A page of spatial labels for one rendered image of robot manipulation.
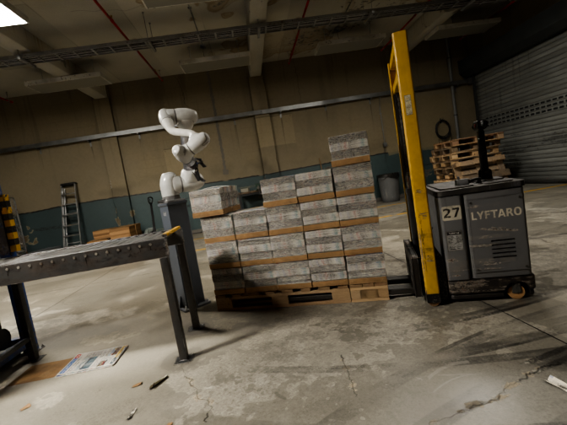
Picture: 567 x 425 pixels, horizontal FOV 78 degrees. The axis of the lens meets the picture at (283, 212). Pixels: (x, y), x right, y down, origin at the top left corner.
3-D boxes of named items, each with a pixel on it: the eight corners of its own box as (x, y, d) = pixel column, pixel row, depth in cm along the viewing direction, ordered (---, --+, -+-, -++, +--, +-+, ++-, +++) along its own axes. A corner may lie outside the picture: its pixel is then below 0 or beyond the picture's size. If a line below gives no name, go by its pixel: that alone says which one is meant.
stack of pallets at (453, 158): (481, 189, 873) (475, 137, 861) (511, 189, 780) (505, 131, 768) (433, 198, 853) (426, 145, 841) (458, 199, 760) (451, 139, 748)
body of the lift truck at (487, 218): (432, 274, 307) (421, 185, 300) (502, 268, 292) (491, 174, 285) (449, 304, 240) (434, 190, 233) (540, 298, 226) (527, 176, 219)
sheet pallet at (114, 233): (148, 243, 906) (143, 222, 901) (137, 249, 824) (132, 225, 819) (100, 251, 897) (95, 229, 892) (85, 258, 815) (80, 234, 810)
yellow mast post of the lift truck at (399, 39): (424, 289, 249) (391, 37, 233) (438, 288, 246) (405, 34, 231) (426, 294, 240) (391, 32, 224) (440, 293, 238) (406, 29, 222)
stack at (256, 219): (234, 295, 340) (218, 212, 333) (354, 286, 310) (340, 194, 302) (217, 311, 303) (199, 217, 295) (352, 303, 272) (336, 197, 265)
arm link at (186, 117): (179, 189, 336) (201, 185, 346) (183, 195, 323) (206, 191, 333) (170, 106, 302) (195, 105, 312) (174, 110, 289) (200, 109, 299)
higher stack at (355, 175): (353, 286, 310) (332, 141, 298) (388, 283, 302) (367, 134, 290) (351, 303, 273) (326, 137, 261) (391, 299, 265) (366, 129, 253)
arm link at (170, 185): (160, 197, 326) (156, 174, 324) (180, 194, 334) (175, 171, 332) (163, 196, 312) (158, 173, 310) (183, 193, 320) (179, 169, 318)
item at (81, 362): (128, 345, 260) (128, 344, 260) (113, 364, 232) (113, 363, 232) (77, 355, 257) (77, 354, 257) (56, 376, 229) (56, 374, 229)
